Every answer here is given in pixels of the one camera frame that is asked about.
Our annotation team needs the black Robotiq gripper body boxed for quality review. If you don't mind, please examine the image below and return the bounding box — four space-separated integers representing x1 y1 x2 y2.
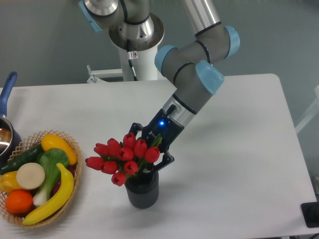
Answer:
139 108 184 152

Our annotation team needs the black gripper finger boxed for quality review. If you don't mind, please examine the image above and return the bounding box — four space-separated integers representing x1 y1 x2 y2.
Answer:
129 122 144 139
144 150 174 173

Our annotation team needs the red tulip bouquet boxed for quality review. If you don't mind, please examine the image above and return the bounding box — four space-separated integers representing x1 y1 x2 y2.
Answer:
85 132 162 186

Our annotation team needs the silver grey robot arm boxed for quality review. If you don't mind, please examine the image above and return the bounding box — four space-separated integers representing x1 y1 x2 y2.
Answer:
79 0 240 172

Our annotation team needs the dark grey ribbed vase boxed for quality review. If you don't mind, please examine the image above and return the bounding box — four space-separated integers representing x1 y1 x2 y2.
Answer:
125 172 159 209

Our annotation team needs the dark red vegetable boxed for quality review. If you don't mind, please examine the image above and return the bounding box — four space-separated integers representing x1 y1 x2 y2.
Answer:
51 166 75 196

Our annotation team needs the yellow squash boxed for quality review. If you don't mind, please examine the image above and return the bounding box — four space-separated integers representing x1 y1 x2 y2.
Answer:
41 134 77 165

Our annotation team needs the yellow banana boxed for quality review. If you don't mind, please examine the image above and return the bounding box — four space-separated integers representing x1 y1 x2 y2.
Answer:
22 163 74 226

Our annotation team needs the green bok choy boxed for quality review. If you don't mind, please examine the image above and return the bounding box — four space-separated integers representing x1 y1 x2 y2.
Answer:
33 148 69 207

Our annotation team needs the woven wicker basket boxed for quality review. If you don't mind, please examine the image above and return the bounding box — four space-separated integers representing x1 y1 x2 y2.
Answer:
0 130 82 229

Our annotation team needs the green cucumber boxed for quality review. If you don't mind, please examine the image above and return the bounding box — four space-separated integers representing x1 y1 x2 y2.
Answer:
0 144 44 175

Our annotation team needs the beige round disc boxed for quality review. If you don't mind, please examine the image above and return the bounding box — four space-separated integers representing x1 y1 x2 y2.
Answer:
16 163 45 190

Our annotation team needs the yellow bell pepper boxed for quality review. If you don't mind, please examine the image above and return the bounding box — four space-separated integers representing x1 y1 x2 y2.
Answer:
0 171 22 193

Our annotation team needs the orange fruit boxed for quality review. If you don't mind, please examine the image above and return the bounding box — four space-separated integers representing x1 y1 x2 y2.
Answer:
5 190 33 214

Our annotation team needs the black device at table edge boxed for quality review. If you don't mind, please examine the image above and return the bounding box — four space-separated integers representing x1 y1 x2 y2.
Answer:
301 202 319 228

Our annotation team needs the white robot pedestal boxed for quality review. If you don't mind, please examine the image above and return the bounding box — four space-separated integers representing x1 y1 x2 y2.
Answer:
86 43 165 84

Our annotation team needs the black cable on pedestal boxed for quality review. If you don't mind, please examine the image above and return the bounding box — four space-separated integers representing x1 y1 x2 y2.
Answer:
126 39 139 82

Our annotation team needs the blue handled saucepan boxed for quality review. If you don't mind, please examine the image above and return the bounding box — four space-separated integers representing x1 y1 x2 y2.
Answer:
0 72 21 167

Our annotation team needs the white frame at right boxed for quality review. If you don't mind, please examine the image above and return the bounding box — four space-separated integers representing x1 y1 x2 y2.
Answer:
295 85 319 134

